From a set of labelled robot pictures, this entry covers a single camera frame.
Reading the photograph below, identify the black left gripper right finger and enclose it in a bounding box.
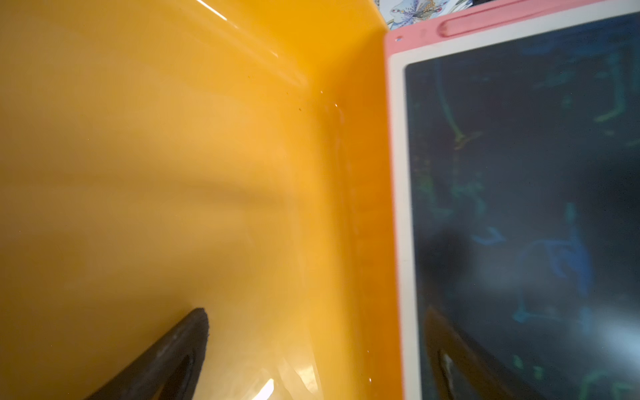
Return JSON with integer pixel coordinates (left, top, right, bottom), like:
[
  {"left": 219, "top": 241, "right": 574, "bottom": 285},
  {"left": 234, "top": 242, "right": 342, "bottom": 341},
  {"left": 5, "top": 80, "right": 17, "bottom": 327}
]
[{"left": 424, "top": 307, "right": 543, "bottom": 399}]

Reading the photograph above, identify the yellow plastic storage box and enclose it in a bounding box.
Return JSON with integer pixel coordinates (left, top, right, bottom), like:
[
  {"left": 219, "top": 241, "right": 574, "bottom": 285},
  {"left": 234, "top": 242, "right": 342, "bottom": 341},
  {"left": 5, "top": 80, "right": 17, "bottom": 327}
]
[{"left": 1, "top": 1, "right": 408, "bottom": 399}]

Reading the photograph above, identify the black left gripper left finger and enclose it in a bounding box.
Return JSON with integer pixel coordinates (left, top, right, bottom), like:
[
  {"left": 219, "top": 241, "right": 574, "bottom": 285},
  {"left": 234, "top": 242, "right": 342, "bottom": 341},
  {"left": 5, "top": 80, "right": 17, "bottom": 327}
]
[{"left": 89, "top": 308, "right": 209, "bottom": 399}]

